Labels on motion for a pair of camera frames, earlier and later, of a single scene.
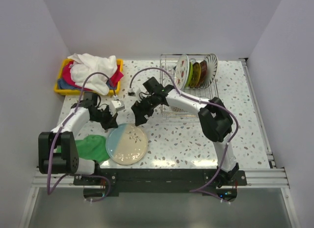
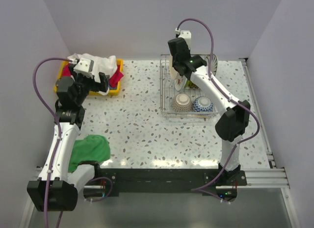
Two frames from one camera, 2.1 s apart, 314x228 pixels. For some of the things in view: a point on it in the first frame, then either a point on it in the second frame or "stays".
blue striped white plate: x=212 y=63 stays
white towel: x=84 y=64 stays
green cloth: x=92 y=147 stays
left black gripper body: x=104 y=117 -> x=92 y=85
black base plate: x=105 y=182 stays
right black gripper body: x=147 y=105 -> x=174 y=63
